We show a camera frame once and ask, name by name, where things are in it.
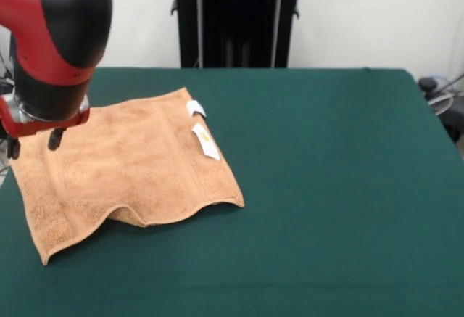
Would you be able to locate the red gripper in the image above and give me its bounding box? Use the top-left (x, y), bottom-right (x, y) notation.
top-left (0, 96), bottom-right (91, 160)

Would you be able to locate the tan terry towel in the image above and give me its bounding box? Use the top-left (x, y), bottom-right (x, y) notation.
top-left (9, 86), bottom-right (246, 266)

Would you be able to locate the dark green table cloth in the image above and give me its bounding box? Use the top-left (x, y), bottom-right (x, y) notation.
top-left (0, 67), bottom-right (464, 317)

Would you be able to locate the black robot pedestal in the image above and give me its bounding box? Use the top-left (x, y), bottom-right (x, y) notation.
top-left (170, 0), bottom-right (316, 69)

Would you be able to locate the black equipment with hoses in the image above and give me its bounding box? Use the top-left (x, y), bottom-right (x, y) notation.
top-left (418, 75), bottom-right (464, 144)

